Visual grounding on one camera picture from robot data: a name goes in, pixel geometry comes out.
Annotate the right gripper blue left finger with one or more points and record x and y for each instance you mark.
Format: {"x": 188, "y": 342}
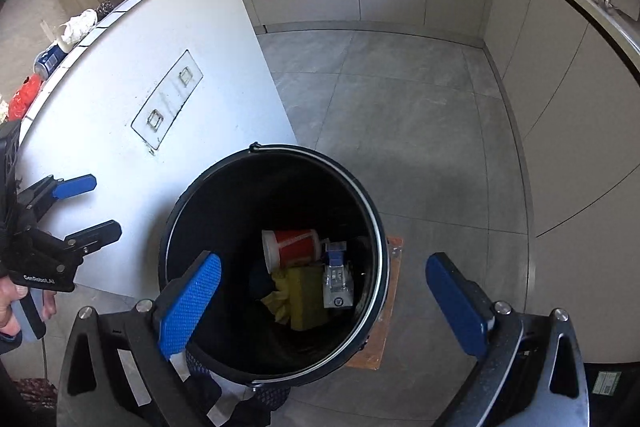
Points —
{"x": 183, "y": 302}

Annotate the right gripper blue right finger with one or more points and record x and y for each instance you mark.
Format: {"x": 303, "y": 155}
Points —
{"x": 464, "y": 304}

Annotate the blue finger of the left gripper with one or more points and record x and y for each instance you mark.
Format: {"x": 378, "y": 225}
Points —
{"x": 65, "y": 189}
{"x": 90, "y": 240}

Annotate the red plastic bag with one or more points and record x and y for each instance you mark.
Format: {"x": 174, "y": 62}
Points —
{"x": 24, "y": 97}

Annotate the blue pepsi can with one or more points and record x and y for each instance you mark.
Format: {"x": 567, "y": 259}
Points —
{"x": 48, "y": 60}

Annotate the red paper cup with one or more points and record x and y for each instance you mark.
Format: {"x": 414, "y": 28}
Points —
{"x": 290, "y": 249}

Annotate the yellow sponge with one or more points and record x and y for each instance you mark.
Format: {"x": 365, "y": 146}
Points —
{"x": 305, "y": 297}

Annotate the white tissue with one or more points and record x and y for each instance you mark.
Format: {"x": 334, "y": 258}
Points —
{"x": 76, "y": 28}

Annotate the yellow rubber glove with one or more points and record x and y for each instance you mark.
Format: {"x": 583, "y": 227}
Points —
{"x": 278, "y": 301}

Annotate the black trash bucket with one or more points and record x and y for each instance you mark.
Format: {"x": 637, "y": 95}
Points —
{"x": 276, "y": 187}

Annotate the white kitchen island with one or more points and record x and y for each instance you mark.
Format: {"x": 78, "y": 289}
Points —
{"x": 158, "y": 92}

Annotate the person left hand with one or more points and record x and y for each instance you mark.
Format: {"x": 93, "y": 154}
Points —
{"x": 10, "y": 293}

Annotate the brown wooden board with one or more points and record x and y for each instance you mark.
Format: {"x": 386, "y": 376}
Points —
{"x": 370, "y": 355}

